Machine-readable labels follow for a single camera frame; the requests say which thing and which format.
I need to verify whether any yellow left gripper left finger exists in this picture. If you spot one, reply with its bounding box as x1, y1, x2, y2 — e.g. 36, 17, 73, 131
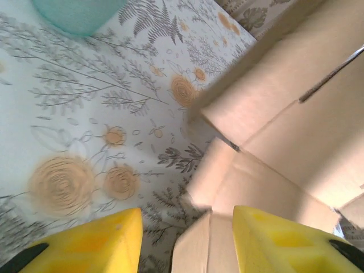
0, 207, 144, 273

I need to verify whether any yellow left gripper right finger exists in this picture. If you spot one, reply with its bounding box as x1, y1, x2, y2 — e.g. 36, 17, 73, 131
232, 205, 364, 273

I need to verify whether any brown cardboard paper box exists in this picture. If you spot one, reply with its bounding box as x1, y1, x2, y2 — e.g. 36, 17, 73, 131
170, 0, 364, 273

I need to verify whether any floral patterned table cloth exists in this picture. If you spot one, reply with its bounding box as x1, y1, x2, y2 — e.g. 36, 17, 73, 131
0, 0, 364, 273

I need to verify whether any teal plastic cup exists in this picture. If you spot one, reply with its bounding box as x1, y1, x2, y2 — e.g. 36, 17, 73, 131
31, 0, 127, 38

